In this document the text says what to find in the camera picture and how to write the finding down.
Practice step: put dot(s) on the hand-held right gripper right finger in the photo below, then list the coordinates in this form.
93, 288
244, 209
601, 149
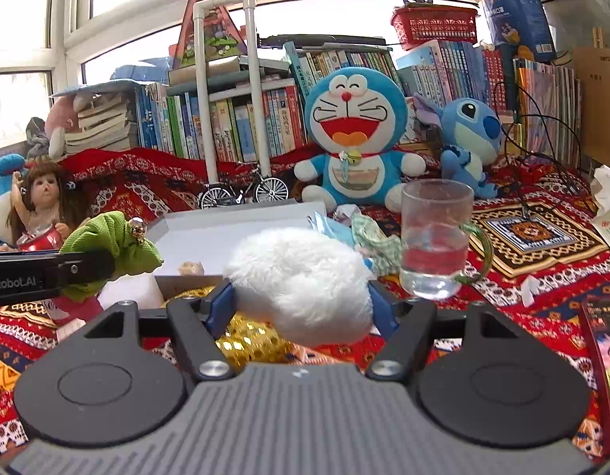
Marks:
384, 309

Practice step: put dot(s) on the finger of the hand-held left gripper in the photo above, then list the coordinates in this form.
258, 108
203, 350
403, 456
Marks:
77, 269

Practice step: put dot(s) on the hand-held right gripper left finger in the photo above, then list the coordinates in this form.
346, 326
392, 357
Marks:
220, 307

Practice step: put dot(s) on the gold sequin scrunchie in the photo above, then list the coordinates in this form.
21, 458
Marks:
250, 339

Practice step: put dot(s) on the white fluffy pom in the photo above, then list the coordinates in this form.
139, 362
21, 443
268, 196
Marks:
295, 282

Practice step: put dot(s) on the white shallow box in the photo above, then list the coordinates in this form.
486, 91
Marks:
225, 227

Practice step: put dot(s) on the red drink can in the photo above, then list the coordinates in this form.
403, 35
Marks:
40, 241

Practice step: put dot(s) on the small beige trinket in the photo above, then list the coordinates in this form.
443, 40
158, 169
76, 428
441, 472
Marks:
191, 268

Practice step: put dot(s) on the green floral cloth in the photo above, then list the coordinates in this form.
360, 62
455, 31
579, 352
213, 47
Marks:
379, 247

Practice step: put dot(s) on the long-haired doll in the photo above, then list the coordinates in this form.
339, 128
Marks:
45, 190

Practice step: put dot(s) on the blue face mask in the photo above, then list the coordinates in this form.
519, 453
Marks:
334, 230

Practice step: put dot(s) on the clear glass cup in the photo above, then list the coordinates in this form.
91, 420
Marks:
433, 217

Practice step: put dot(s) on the large blue and white plush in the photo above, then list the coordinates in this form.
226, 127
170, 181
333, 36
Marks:
8, 166

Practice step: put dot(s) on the miniature black bicycle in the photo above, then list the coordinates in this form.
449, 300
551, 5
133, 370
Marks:
270, 189

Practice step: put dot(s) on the grey cloth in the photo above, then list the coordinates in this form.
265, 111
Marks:
36, 138

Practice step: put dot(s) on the stack of lying books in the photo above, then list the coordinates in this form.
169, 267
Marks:
97, 123

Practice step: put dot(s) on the small white paper scrap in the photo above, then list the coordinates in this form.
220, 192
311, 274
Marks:
531, 288

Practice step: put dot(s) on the red patterned blanket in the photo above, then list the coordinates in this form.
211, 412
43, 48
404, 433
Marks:
532, 287

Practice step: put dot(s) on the pink plush toy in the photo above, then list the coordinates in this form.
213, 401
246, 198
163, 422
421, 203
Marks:
62, 114

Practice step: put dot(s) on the small patterned mat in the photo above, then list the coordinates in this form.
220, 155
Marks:
527, 230

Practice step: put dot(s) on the row of children's books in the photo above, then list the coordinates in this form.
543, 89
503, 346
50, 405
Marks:
230, 123

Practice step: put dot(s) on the blue alien plush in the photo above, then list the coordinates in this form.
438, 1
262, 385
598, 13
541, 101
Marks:
473, 128

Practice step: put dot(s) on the small blue cat plush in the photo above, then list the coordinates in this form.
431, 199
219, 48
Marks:
354, 109

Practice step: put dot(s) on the blue plastic sheet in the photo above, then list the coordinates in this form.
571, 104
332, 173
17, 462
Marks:
136, 72

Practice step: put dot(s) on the red printed booklet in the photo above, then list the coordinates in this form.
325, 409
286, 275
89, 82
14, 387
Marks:
606, 346

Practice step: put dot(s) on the grey flat box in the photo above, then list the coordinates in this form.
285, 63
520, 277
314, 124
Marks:
225, 72

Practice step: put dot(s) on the white paper bag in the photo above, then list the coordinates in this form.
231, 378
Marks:
609, 230

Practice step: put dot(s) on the row of blue textbooks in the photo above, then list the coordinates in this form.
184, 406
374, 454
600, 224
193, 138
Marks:
453, 69

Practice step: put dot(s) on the crumpled white tissue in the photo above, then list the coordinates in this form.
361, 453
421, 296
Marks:
606, 188

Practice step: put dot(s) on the row of thin colourful booklets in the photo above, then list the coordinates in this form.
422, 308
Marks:
547, 104

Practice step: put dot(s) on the black flat bar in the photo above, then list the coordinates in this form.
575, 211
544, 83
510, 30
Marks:
324, 39

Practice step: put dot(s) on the triangular toy box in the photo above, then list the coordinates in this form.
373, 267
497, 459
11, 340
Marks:
220, 29

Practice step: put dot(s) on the red plastic basket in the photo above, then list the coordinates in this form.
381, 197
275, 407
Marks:
433, 24

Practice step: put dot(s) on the brown cardboard box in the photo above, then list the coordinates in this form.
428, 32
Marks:
599, 104

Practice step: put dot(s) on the blue carton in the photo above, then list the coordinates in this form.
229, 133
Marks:
517, 15

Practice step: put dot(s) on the white pipe frame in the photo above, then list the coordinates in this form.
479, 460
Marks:
202, 84

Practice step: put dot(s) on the white window frame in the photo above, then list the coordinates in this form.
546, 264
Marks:
67, 10

